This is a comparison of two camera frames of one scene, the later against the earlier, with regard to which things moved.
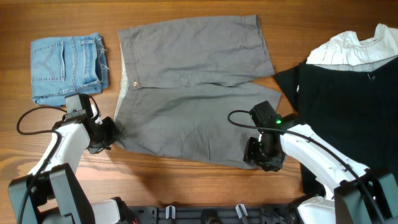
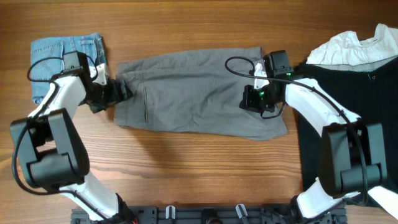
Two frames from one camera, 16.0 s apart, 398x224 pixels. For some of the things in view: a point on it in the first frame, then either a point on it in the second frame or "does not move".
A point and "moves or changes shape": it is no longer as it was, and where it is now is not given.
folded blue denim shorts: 68,66 does not move
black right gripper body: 275,158 -> 259,98
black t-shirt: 357,109 does not move
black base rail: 214,214 does not move
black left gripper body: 108,135 -> 104,94
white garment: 346,49 does not move
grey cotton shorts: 186,89 moves or changes shape
